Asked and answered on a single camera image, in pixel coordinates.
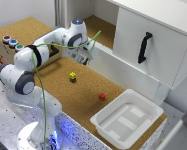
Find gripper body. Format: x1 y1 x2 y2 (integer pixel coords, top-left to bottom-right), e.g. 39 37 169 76
73 45 95 66

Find yellow block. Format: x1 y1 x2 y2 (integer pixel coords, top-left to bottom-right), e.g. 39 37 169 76
69 71 77 80

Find pink block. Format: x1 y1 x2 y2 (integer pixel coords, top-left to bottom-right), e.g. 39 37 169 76
98 92 107 101

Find white cabinet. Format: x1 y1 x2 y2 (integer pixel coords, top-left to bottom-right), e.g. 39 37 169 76
55 0 187 108

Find wooden drawer box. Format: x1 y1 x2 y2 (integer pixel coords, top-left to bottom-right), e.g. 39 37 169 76
0 16 65 72

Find green button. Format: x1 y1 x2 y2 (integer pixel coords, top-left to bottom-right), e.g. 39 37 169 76
14 43 25 53

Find blue button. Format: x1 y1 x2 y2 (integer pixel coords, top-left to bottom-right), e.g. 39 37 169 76
8 38 19 49

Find red button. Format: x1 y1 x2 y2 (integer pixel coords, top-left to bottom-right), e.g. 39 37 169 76
2 34 12 45

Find white plastic box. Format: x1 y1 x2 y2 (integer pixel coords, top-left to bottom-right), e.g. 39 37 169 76
89 88 165 150

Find white sliding door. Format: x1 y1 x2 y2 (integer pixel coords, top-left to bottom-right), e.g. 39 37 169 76
112 6 187 90

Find black drawer handle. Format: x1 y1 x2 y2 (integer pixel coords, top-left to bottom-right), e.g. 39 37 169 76
48 44 60 58

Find green cable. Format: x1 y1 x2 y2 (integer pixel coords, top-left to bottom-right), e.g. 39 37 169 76
30 30 103 143

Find black door handle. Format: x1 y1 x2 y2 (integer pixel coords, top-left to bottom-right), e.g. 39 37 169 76
137 31 154 65

